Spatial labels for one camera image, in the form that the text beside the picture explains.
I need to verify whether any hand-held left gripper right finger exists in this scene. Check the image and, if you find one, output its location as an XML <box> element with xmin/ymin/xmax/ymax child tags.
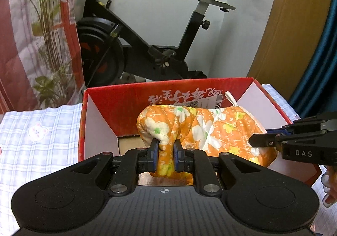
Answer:
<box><xmin>174</xmin><ymin>140</ymin><xmax>260</xmax><ymax>197</ymax></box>

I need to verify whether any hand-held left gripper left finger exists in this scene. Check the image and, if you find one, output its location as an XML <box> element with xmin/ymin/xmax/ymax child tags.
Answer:
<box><xmin>71</xmin><ymin>139</ymin><xmax>160</xmax><ymax>197</ymax></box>

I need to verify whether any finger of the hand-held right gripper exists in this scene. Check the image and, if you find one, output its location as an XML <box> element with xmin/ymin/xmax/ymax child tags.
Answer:
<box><xmin>266</xmin><ymin>120</ymin><xmax>299</xmax><ymax>135</ymax></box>
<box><xmin>249</xmin><ymin>133</ymin><xmax>285</xmax><ymax>149</ymax></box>

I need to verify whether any orange floral oven mitt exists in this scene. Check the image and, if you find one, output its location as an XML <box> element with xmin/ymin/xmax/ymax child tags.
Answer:
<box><xmin>137</xmin><ymin>91</ymin><xmax>278</xmax><ymax>180</ymax></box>

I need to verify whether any red cardboard box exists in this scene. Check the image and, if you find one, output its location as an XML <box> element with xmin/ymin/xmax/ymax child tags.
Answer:
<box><xmin>78</xmin><ymin>77</ymin><xmax>322</xmax><ymax>186</ymax></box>

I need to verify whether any person's right hand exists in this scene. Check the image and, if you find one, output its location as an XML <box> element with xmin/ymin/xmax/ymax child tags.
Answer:
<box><xmin>322</xmin><ymin>166</ymin><xmax>337</xmax><ymax>207</ymax></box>

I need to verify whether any blue curtain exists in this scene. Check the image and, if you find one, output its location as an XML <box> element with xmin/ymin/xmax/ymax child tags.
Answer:
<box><xmin>288</xmin><ymin>0</ymin><xmax>337</xmax><ymax>120</ymax></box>

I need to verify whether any yellow wooden panel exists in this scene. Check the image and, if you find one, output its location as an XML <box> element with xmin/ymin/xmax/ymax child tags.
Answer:
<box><xmin>246</xmin><ymin>0</ymin><xmax>335</xmax><ymax>105</ymax></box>

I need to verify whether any black exercise bike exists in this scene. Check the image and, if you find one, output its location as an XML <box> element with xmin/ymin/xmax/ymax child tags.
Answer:
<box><xmin>76</xmin><ymin>0</ymin><xmax>240</xmax><ymax>88</ymax></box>

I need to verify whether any white blue plaid tablecloth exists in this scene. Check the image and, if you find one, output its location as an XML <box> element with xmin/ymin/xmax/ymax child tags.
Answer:
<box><xmin>0</xmin><ymin>84</ymin><xmax>337</xmax><ymax>236</ymax></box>

